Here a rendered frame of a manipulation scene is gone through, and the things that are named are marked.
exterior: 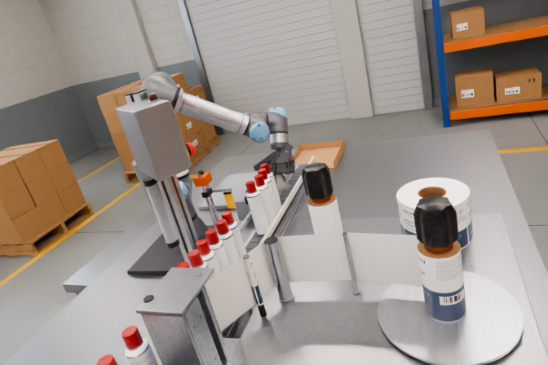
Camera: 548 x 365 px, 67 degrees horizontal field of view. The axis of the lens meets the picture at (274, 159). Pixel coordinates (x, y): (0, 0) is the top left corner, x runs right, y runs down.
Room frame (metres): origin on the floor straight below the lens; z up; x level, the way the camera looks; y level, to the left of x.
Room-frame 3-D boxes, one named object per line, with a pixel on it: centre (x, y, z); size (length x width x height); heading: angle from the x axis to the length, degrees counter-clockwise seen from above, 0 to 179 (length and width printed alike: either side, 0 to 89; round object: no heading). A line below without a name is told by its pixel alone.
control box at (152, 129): (1.09, 0.30, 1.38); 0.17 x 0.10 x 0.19; 31
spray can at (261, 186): (1.38, 0.07, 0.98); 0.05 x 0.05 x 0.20
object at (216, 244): (1.05, 0.23, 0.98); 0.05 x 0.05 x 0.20
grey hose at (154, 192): (1.04, 0.34, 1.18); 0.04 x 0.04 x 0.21
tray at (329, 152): (2.06, -0.23, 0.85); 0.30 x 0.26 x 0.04; 156
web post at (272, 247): (0.95, 0.06, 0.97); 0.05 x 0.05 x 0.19
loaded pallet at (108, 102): (5.43, 1.31, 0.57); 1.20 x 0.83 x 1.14; 157
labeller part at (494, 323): (0.75, -0.30, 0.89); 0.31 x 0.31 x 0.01
